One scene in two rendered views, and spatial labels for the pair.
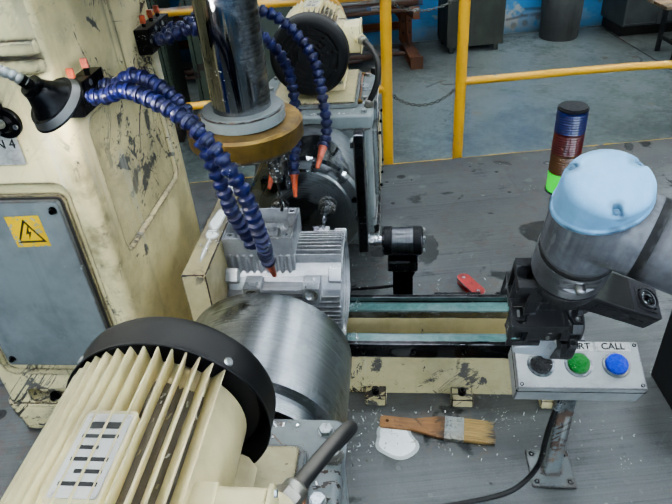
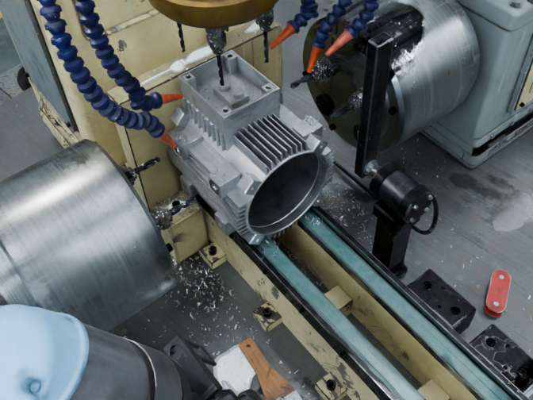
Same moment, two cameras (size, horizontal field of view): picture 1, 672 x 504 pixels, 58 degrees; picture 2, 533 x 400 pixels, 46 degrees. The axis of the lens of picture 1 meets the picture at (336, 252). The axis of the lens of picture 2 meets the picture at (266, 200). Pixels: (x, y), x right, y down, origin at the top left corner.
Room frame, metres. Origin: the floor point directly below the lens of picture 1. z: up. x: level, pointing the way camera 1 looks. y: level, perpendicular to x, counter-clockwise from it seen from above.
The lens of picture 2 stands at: (0.44, -0.44, 1.74)
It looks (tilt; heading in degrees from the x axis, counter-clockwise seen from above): 51 degrees down; 47
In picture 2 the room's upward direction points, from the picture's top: 3 degrees counter-clockwise
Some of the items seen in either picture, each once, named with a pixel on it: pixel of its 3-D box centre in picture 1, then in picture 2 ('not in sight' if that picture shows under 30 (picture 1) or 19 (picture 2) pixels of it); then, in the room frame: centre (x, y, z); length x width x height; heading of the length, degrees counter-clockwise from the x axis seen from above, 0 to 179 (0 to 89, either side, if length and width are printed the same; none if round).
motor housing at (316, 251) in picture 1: (292, 281); (249, 158); (0.89, 0.08, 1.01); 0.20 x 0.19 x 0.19; 82
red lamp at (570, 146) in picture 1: (568, 141); not in sight; (1.11, -0.49, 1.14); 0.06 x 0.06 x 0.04
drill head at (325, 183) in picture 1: (311, 183); (399, 60); (1.22, 0.04, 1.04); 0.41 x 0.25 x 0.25; 172
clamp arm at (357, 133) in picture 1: (362, 193); (372, 113); (1.00, -0.06, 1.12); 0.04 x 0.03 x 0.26; 82
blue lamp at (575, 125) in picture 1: (571, 120); not in sight; (1.11, -0.49, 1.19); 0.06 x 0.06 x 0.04
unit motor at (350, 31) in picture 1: (333, 86); not in sight; (1.51, -0.03, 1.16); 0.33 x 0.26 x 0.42; 172
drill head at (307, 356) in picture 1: (252, 429); (39, 267); (0.54, 0.13, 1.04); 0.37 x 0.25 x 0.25; 172
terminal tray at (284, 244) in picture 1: (264, 239); (229, 100); (0.89, 0.12, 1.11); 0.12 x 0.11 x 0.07; 82
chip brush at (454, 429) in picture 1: (436, 427); (278, 392); (0.70, -0.15, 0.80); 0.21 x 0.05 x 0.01; 76
